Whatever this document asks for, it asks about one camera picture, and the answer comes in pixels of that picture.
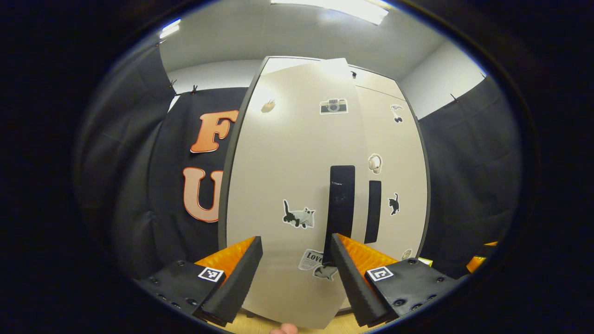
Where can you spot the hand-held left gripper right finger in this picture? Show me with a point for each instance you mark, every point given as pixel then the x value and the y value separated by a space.
pixel 350 278

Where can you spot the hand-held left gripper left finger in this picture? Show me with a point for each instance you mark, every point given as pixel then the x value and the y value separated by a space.
pixel 239 283

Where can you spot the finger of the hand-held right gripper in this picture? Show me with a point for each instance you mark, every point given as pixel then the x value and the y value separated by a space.
pixel 489 247
pixel 474 264

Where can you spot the white shoe cabinet door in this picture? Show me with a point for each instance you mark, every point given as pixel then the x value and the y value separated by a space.
pixel 278 162
pixel 403 153

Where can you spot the white shoe cabinet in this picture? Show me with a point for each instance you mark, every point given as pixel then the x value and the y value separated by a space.
pixel 371 80

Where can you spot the yellow book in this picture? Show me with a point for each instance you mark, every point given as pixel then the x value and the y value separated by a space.
pixel 425 262

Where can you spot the black backdrop cloth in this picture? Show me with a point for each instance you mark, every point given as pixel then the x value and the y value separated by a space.
pixel 139 185

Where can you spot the ceiling light panel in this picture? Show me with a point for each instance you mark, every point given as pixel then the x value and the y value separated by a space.
pixel 170 28
pixel 334 8

